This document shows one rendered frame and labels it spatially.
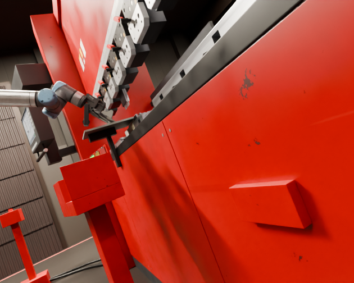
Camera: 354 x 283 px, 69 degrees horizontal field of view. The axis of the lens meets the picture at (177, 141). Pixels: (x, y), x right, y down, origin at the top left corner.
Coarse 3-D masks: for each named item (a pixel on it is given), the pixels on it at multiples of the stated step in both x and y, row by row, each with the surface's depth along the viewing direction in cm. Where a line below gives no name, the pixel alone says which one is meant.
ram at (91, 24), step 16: (64, 0) 183; (80, 0) 147; (96, 0) 124; (112, 0) 106; (64, 16) 201; (80, 16) 158; (96, 16) 132; (64, 32) 221; (80, 32) 171; (96, 32) 140; (112, 32) 118; (80, 48) 186; (96, 48) 150; (80, 64) 203; (96, 64) 161; (96, 96) 190
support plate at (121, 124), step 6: (120, 120) 134; (126, 120) 136; (102, 126) 130; (108, 126) 134; (114, 126) 139; (120, 126) 146; (126, 126) 153; (84, 132) 126; (90, 132) 131; (84, 138) 140
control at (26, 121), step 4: (24, 116) 234; (28, 116) 223; (24, 120) 238; (28, 120) 227; (24, 124) 243; (28, 124) 230; (24, 128) 247; (28, 128) 234; (32, 128) 223; (28, 132) 238; (32, 132) 227; (28, 136) 243; (32, 136) 231; (32, 140) 235
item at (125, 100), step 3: (123, 90) 142; (120, 93) 147; (123, 93) 142; (126, 93) 143; (120, 96) 148; (123, 96) 144; (126, 96) 142; (120, 99) 150; (123, 99) 146; (126, 99) 142; (129, 99) 143; (123, 102) 147; (126, 102) 144; (123, 105) 149; (126, 105) 147; (126, 108) 149
